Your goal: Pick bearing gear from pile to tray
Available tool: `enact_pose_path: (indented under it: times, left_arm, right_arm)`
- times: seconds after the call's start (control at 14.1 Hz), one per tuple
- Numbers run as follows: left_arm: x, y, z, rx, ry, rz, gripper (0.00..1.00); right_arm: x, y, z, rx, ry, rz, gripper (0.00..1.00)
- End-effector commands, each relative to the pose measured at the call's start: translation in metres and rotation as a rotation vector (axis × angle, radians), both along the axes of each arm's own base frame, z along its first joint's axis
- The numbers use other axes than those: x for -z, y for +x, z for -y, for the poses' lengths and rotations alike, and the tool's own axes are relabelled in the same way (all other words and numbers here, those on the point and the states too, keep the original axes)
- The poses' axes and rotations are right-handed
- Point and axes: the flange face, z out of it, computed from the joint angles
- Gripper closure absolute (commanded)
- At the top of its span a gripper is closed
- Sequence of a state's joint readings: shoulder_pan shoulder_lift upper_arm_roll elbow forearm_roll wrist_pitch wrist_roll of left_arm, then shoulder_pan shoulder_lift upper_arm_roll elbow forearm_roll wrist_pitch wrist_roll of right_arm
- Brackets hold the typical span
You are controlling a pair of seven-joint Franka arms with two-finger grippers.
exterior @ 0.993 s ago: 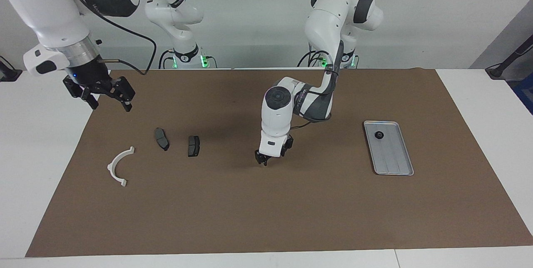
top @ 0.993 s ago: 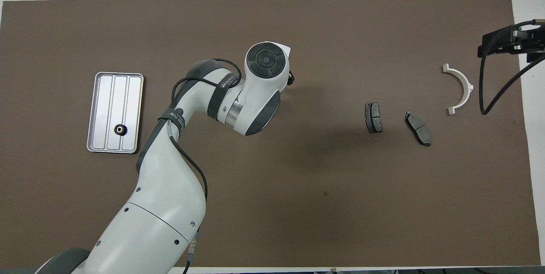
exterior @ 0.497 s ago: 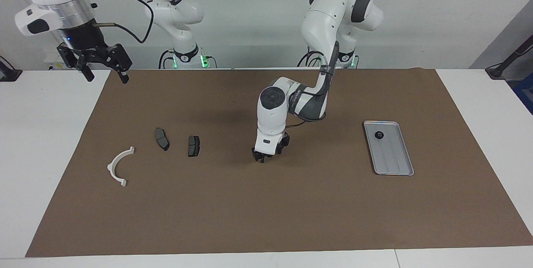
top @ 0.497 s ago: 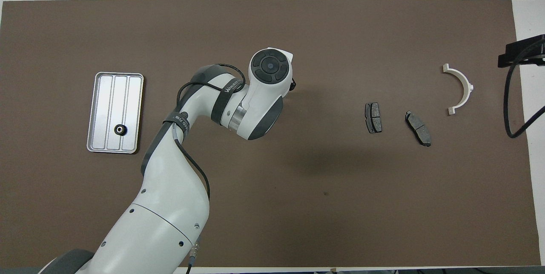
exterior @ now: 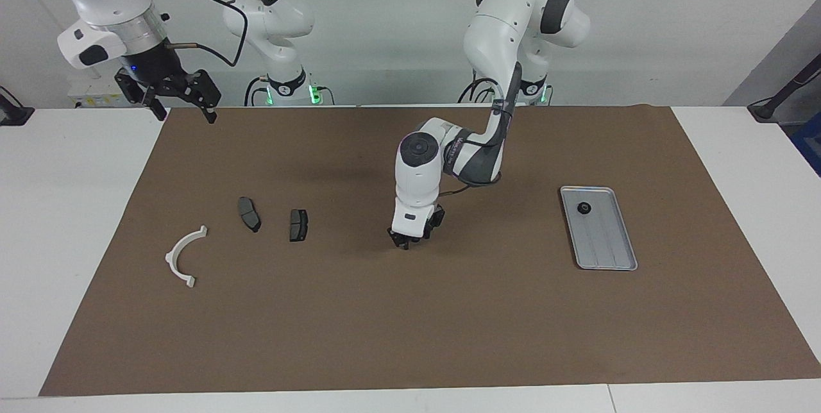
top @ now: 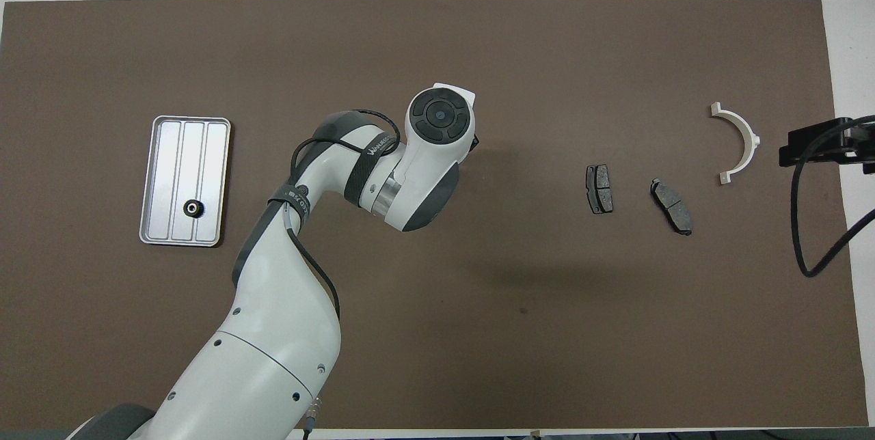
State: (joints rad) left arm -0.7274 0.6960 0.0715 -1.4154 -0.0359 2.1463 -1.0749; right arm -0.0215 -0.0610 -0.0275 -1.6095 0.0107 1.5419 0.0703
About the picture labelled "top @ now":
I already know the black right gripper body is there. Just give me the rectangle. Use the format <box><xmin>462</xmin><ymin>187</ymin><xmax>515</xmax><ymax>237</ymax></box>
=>
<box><xmin>844</xmin><ymin>117</ymin><xmax>875</xmax><ymax>175</ymax></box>

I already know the silver metal tray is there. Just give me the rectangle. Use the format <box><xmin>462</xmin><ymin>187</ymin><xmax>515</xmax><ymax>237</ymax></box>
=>
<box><xmin>139</xmin><ymin>115</ymin><xmax>232</xmax><ymax>248</ymax></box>

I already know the short dark brake pad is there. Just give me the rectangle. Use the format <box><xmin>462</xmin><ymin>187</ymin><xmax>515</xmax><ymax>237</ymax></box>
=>
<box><xmin>585</xmin><ymin>164</ymin><xmax>615</xmax><ymax>215</ymax></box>

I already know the long dark brake pad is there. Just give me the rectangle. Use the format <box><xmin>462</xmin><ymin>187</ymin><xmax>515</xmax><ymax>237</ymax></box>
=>
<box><xmin>649</xmin><ymin>178</ymin><xmax>694</xmax><ymax>237</ymax></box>

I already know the brown table mat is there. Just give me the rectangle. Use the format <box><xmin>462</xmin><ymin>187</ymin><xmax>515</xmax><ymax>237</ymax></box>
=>
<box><xmin>0</xmin><ymin>0</ymin><xmax>869</xmax><ymax>431</ymax></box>

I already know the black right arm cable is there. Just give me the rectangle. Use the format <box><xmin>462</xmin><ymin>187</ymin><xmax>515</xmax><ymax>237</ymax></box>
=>
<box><xmin>790</xmin><ymin>115</ymin><xmax>875</xmax><ymax>279</ymax></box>

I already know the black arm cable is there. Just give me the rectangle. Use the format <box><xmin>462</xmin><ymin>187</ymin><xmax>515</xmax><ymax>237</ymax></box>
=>
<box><xmin>790</xmin><ymin>115</ymin><xmax>875</xmax><ymax>279</ymax></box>
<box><xmin>287</xmin><ymin>108</ymin><xmax>401</xmax><ymax>440</ymax></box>

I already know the white semicircular bracket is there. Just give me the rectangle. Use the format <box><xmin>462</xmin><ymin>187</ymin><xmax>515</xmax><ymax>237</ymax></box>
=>
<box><xmin>710</xmin><ymin>102</ymin><xmax>762</xmax><ymax>187</ymax></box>

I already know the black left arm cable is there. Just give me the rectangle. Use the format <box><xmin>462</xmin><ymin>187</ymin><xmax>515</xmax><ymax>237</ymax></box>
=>
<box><xmin>287</xmin><ymin>108</ymin><xmax>401</xmax><ymax>440</ymax></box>

